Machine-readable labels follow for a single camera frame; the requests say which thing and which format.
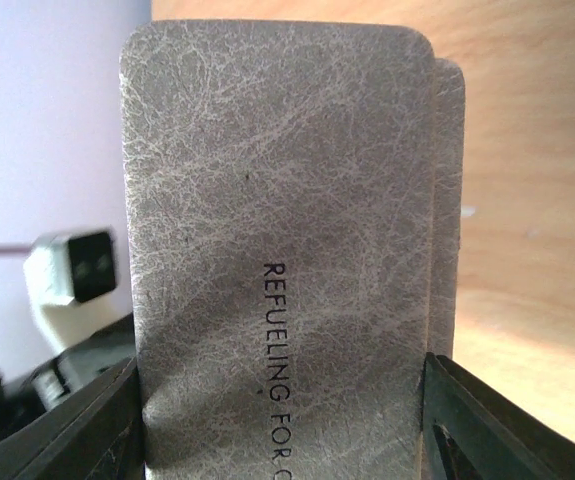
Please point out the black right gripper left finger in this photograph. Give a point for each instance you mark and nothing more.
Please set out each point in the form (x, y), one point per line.
(97, 433)

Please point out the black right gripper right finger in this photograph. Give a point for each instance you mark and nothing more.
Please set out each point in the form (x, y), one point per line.
(473, 432)

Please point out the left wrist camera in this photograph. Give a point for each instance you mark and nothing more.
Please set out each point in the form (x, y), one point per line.
(69, 277)

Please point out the grey leather glasses case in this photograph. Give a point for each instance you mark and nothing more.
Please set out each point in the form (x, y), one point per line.
(279, 183)

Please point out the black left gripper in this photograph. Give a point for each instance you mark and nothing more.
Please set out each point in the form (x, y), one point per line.
(45, 387)

